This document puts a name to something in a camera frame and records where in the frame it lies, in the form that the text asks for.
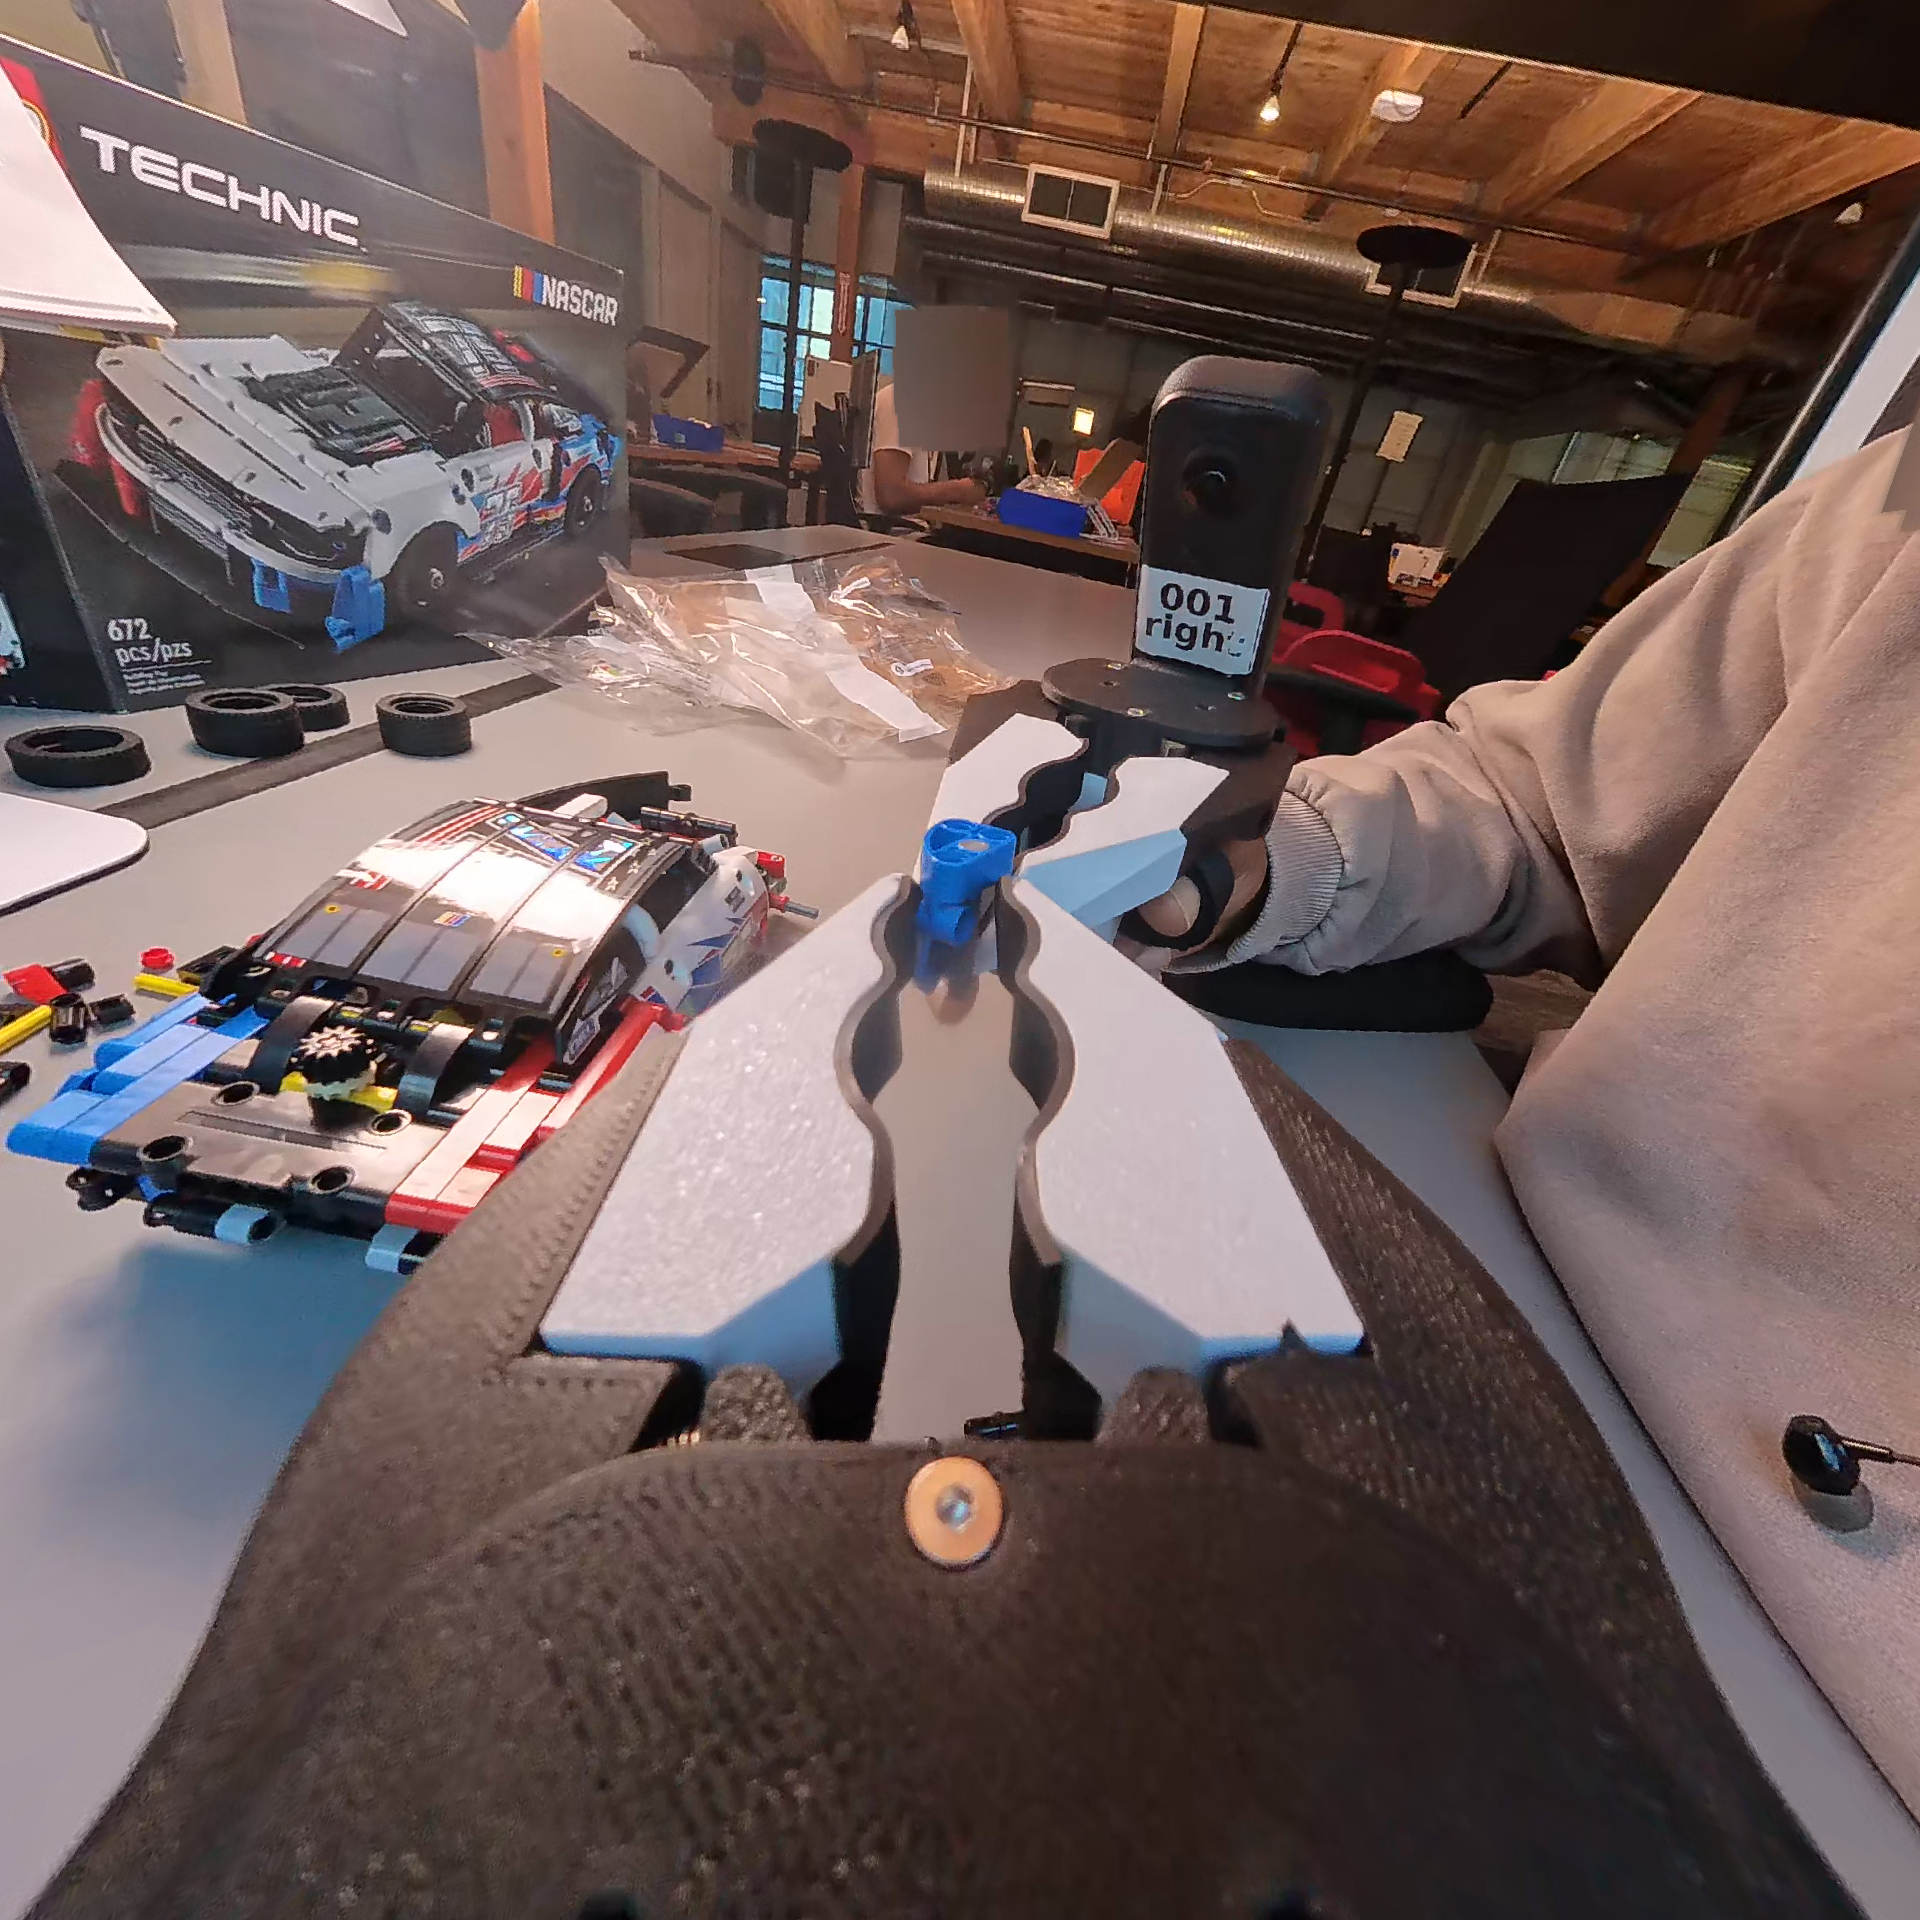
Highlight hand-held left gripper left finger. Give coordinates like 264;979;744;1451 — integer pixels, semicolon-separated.
534;873;913;1431

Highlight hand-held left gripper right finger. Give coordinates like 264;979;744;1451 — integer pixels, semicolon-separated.
993;882;1368;1419

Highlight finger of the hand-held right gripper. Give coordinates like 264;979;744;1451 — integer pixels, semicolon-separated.
1015;756;1199;945
937;712;1122;890

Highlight blue lego panel piece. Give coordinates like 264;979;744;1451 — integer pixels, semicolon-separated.
919;817;1009;1003

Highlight lego race car model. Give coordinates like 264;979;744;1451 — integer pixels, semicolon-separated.
4;768;793;1281

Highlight pile of small lego pieces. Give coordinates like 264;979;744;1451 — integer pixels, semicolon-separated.
0;943;249;1099

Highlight black lego set box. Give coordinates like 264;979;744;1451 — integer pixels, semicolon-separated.
0;36;636;719

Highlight lego instruction booklet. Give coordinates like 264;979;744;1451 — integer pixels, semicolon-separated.
0;67;183;343

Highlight red tote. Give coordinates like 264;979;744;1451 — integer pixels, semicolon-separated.
1271;584;1445;724

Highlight black wrist rest pad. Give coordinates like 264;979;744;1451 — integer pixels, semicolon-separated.
1161;943;1498;1041

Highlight clear plastic bags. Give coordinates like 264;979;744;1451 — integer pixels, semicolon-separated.
464;544;1039;762

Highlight black partition panel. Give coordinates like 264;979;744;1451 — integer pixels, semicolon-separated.
1399;468;1701;712

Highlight metal air duct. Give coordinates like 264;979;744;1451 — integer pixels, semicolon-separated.
919;162;1520;310

